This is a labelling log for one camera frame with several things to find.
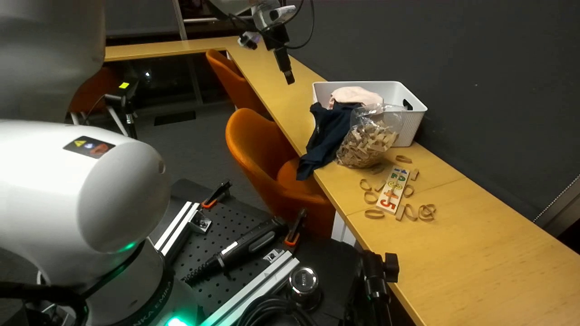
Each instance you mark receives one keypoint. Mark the black perforated base board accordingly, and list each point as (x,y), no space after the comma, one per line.
(235,223)

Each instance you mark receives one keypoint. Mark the white plastic basket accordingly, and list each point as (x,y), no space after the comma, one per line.
(409,120)

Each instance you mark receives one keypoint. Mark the round metal knob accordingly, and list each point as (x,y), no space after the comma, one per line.
(302,281)

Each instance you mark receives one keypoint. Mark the navy blue shirt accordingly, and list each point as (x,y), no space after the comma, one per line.
(328,136)

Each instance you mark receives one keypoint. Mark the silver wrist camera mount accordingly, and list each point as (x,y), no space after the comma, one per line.
(273,15)

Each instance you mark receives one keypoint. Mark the orange mesh chair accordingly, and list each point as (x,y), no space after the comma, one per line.
(90,91)
(232,83)
(259,150)

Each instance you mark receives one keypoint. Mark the aluminium rail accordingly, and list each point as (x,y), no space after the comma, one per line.
(253,286)
(177,227)

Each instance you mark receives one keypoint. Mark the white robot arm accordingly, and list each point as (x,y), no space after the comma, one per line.
(72,199)

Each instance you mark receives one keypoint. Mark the tan rubber band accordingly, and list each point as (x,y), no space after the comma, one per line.
(362,183)
(426,218)
(413,192)
(398,212)
(366,198)
(402,161)
(373,218)
(415,172)

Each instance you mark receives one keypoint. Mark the black tripod stand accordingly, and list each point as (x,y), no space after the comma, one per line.
(377,283)

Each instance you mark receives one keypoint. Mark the black handheld tool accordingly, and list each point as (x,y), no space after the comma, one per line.
(232,254)

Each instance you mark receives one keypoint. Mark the white table leg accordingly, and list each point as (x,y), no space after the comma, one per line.
(342,232)

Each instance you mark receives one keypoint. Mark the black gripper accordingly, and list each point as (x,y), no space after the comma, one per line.
(273,38)

